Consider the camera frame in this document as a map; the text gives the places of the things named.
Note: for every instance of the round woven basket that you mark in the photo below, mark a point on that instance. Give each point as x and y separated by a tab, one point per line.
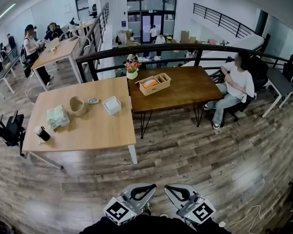
78	107

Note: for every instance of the light wooden table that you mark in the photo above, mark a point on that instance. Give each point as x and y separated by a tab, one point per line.
97	128

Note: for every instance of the black mezzanine railing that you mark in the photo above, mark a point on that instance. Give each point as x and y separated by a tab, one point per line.
222	21

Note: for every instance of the white power adapter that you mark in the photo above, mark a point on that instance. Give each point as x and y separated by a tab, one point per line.
222	224

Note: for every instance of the glass entrance door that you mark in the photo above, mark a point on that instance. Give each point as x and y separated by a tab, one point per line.
151	27

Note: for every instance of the black balcony railing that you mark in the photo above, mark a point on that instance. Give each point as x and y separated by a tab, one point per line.
161	49

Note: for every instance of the white tissues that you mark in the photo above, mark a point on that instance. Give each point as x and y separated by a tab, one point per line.
111	104

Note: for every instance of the grey bench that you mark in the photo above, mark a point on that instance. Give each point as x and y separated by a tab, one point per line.
279	80

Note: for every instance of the grey long desk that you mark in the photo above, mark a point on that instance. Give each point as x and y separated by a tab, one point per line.
5	73

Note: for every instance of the pink flowers in white pot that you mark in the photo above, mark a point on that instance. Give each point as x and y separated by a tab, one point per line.
132	68

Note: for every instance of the orange tissue packet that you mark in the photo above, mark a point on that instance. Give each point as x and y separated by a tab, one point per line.
149	83

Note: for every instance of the small oval grey gadget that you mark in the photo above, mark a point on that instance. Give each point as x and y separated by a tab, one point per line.
93	101

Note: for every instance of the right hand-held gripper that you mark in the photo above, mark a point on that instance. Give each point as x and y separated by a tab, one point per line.
201	212

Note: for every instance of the white tissue holder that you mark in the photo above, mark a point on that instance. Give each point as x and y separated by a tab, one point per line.
113	111

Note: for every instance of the dark wooden table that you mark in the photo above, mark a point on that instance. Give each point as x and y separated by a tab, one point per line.
185	86

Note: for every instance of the black bottle with white lid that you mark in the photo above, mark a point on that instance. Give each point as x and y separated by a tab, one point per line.
42	133

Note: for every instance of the cardboard box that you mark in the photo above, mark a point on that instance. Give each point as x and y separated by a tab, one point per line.
184	36

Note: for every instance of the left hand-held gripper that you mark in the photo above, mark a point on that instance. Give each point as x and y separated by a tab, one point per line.
117	211

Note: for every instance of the green patterned tissue pack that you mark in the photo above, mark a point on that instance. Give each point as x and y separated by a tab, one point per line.
57	117

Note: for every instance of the black folding chair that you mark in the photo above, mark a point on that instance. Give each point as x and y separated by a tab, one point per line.
12	129

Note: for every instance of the black office chair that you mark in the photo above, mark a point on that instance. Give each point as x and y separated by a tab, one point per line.
257	74

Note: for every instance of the black stair railing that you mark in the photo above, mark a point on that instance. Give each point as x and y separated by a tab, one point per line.
100	25

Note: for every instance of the wicker compartment box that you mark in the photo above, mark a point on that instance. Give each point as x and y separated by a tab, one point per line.
158	88

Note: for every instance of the person's shoe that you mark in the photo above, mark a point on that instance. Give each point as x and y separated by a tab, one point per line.
163	215
146	208

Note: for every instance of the light wooden desk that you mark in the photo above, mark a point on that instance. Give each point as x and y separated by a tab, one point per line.
58	52

